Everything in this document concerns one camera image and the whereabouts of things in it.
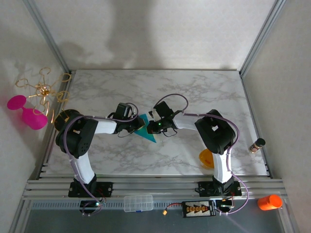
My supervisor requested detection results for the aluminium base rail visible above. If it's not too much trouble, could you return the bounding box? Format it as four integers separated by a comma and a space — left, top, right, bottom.
21, 178, 289, 201

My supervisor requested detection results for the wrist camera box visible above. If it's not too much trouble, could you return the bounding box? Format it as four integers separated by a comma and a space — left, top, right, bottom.
114, 102, 134, 119
152, 101, 174, 119

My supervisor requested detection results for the pink plastic wine glass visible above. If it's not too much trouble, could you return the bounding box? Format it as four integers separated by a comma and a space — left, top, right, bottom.
6, 95, 49, 131

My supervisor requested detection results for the small brown bottle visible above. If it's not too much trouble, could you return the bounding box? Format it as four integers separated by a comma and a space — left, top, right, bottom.
248, 137, 266, 153

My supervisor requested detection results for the blue square paper sheet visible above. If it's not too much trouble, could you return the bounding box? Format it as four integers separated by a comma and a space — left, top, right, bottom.
133, 113, 157, 143

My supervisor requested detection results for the orange plastic cup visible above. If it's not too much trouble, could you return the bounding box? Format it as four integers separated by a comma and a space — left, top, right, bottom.
257, 194, 283, 211

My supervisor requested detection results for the black charging board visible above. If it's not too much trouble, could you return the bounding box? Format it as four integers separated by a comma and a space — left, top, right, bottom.
182, 200, 216, 217

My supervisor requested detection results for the small black controller board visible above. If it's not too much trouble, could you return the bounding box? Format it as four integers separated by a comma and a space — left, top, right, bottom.
216, 199, 235, 210
79, 200, 103, 210

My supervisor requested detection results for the orange plastic bowl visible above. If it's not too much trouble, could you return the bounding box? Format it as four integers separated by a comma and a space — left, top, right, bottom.
198, 148, 216, 168

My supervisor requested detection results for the gold wire cup rack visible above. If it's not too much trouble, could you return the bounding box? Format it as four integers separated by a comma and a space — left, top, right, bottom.
16, 67, 81, 133

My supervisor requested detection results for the aluminium side rail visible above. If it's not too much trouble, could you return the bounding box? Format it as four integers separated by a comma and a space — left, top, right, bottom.
239, 70, 273, 179
36, 70, 76, 180

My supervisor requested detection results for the grey slotted cable duct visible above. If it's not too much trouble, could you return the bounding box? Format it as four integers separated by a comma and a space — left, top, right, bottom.
31, 200, 259, 210

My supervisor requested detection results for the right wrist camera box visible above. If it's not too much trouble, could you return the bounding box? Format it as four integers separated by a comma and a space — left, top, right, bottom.
152, 101, 174, 119

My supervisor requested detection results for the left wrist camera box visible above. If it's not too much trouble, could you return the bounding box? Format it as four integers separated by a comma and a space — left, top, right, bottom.
114, 102, 134, 119

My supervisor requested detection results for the aluminium frame post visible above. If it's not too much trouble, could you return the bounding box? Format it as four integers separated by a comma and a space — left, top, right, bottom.
239, 0, 286, 77
23, 0, 72, 75

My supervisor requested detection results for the clear plastic organizer box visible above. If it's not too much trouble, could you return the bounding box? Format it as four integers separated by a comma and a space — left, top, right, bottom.
123, 194, 154, 213

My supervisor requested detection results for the red wire yellow connector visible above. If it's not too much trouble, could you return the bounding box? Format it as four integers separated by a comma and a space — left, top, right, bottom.
162, 202, 184, 216

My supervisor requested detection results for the purple cable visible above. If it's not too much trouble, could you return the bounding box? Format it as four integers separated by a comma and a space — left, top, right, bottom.
153, 93, 251, 216
63, 102, 139, 217

